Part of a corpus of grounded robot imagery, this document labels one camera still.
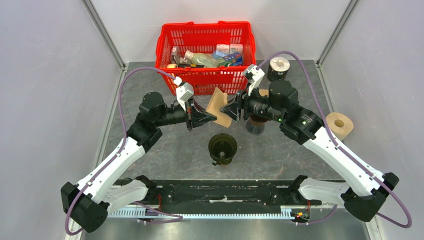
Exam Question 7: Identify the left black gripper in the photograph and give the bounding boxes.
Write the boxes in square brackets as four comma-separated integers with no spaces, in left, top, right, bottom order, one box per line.
[155,96,217,132]

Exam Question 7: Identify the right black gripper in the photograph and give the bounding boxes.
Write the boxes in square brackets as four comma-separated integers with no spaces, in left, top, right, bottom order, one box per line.
[219,81,285,123]

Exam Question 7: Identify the brown dripper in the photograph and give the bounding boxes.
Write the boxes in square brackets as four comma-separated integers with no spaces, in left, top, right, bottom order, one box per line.
[250,114,269,123]

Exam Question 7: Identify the dark dripper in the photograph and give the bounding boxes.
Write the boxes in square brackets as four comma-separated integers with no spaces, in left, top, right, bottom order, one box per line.
[208,133,238,166]

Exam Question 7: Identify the brown paper coffee filter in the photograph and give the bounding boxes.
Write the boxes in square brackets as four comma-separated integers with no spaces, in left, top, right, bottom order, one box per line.
[258,89,269,97]

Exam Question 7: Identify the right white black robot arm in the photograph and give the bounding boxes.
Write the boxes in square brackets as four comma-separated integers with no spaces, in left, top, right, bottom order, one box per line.
[220,80,399,222]

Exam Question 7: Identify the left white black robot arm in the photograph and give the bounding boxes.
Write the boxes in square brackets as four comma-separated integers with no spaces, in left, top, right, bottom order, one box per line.
[60,92,217,236]

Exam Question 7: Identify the blue green box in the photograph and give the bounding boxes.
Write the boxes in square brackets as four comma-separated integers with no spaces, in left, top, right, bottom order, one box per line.
[211,50,243,67]

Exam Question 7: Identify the clear plastic bottle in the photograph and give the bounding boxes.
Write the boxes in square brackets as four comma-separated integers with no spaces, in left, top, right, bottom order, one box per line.
[184,50,220,68]

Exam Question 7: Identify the white pink carton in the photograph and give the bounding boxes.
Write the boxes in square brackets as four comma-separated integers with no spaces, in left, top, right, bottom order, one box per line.
[216,43,230,55]
[229,43,244,55]

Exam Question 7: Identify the black wrapped paper roll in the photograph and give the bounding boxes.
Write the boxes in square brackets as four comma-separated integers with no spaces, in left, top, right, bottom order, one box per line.
[266,56,290,82]

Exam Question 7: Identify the small grey pouch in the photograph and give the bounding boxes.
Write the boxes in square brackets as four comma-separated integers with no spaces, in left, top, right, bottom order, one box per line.
[171,45,181,65]

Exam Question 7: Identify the red plastic shopping basket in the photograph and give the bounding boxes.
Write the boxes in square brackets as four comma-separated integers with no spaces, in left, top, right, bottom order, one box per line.
[155,21,256,95]

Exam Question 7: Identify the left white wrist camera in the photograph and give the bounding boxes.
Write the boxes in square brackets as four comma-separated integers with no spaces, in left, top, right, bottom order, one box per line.
[173,76,194,112]

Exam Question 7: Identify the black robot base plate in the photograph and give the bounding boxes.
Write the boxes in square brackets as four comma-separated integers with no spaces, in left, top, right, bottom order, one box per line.
[140,179,323,215]

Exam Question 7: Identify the slotted white cable duct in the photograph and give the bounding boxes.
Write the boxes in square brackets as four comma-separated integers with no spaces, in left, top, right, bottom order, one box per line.
[108,205,295,220]

